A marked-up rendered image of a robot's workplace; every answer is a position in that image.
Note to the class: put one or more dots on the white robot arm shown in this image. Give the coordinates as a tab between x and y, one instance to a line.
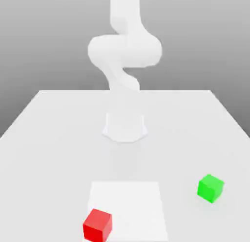
125	50

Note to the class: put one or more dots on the small green cube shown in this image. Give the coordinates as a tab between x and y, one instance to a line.
210	188

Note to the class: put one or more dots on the small red cube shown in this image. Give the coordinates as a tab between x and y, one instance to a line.
97	225

